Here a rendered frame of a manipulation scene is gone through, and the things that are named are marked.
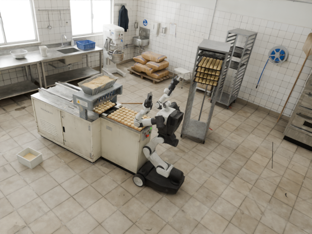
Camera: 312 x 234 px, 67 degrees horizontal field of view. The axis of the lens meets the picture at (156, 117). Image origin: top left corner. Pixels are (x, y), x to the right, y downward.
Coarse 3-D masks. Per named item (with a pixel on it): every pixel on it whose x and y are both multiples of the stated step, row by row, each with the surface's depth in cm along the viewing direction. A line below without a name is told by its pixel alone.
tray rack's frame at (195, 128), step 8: (208, 40) 414; (200, 48) 372; (208, 48) 367; (216, 48) 371; (224, 48) 377; (200, 112) 493; (192, 120) 502; (192, 128) 475; (200, 128) 478; (192, 136) 452; (200, 136) 453
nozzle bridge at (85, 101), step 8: (112, 88) 355; (120, 88) 369; (80, 96) 323; (88, 96) 326; (96, 96) 328; (104, 96) 353; (112, 96) 362; (80, 104) 328; (88, 104) 319; (96, 104) 335; (80, 112) 335
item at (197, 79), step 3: (195, 78) 416; (198, 78) 412; (201, 78) 413; (198, 81) 406; (201, 81) 407; (204, 81) 404; (207, 81) 405; (210, 81) 408; (213, 81) 408; (213, 84) 397; (216, 84) 402
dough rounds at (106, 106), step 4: (72, 100) 363; (104, 104) 367; (108, 104) 364; (112, 104) 367; (96, 108) 352; (100, 108) 352; (104, 108) 353; (108, 108) 358; (96, 112) 344; (100, 112) 343
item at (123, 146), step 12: (108, 120) 341; (108, 132) 352; (120, 132) 339; (132, 132) 327; (108, 144) 364; (120, 144) 350; (132, 144) 337; (144, 144) 348; (108, 156) 376; (120, 156) 362; (132, 156) 348; (144, 156) 365; (120, 168) 378; (132, 168) 359
